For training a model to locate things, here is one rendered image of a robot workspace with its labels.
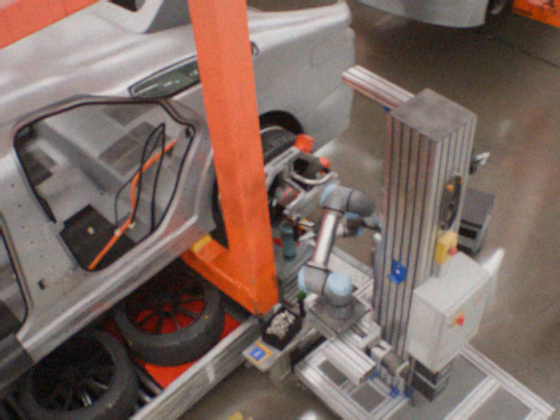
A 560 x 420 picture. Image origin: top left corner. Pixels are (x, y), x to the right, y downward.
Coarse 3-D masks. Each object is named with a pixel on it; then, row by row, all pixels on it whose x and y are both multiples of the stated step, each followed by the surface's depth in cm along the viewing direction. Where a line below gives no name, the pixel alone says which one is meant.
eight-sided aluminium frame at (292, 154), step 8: (288, 152) 369; (296, 152) 368; (280, 160) 367; (288, 160) 365; (312, 160) 383; (264, 168) 362; (272, 168) 360; (280, 168) 363; (272, 176) 360; (312, 176) 400; (280, 224) 399; (272, 232) 388
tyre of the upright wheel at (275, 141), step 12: (264, 132) 375; (276, 132) 377; (288, 132) 384; (264, 144) 366; (276, 144) 366; (288, 144) 373; (264, 156) 362; (216, 180) 373; (216, 192) 375; (216, 204) 381
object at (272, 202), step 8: (272, 160) 369; (304, 160) 393; (296, 168) 397; (304, 168) 399; (272, 184) 419; (304, 184) 406; (272, 192) 395; (272, 200) 392; (272, 208) 395; (280, 208) 409; (272, 216) 401; (280, 216) 405; (272, 224) 400
